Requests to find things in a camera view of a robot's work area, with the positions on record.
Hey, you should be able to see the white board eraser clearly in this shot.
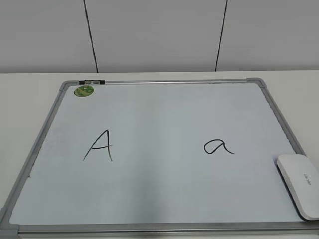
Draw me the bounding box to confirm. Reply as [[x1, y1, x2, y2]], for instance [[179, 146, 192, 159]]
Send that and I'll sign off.
[[276, 154, 319, 221]]

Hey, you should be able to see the round green magnet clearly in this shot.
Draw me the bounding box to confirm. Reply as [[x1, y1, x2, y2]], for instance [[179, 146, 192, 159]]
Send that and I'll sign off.
[[74, 85, 94, 97]]

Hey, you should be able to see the black marker clip holder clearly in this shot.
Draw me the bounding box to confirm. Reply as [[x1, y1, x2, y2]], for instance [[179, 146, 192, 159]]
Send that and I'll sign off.
[[79, 79, 106, 85]]

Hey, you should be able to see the white board with grey frame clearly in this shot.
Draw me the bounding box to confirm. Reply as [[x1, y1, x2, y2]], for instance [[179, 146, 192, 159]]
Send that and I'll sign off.
[[0, 78, 319, 239]]

